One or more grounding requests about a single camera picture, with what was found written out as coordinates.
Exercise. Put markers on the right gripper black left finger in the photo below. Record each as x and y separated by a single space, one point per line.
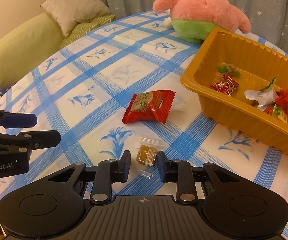
107 173

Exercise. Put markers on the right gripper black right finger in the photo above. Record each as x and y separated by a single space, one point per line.
179 172

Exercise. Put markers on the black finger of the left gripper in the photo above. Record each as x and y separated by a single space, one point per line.
17 120
33 140

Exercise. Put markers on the brown candy clear wrapper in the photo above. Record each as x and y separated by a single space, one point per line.
145 156

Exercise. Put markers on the large red snack packet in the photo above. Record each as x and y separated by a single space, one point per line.
149 106

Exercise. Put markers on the dark red foil candy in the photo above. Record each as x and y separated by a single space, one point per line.
227 85

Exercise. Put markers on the green candy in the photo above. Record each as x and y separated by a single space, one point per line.
229 69

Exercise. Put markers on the green sofa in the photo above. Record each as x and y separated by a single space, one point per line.
26 47

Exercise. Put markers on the blue checked tablecloth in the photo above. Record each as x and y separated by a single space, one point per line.
83 90

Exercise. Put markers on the red orange candy in tray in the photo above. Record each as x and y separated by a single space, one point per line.
277 112

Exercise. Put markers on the green zigzag cushion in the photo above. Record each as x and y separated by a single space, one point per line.
82 29

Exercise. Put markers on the silver foil wrapper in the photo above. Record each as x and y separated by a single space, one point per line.
264 97

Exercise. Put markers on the orange plastic tray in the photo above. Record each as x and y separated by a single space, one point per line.
258 65

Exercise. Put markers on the beige cushion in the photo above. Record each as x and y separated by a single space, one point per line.
69 13

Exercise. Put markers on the pink starfish plush toy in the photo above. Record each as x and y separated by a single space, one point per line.
193 20

